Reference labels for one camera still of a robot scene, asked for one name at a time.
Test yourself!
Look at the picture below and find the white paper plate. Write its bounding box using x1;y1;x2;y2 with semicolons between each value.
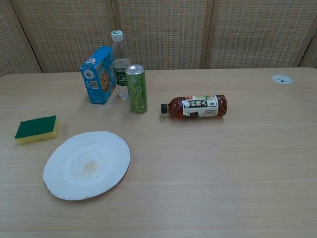
43;130;131;201

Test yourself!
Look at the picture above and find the green yellow sponge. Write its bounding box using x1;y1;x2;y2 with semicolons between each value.
14;115;60;146

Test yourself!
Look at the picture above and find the green drink can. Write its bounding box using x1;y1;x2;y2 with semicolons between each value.
124;64;149;115

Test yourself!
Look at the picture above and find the brown tea bottle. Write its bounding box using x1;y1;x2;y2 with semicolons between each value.
160;93;228;121

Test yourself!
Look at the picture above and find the blue cookie box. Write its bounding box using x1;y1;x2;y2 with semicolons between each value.
80;46;117;105

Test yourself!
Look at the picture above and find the clear plastic water bottle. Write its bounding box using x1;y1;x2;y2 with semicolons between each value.
110;30;132;100

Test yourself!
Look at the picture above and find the woven wooden folding screen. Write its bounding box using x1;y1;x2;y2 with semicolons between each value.
0;0;317;77

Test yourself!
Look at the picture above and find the round table cable grommet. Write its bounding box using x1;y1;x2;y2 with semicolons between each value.
271;74;294;86

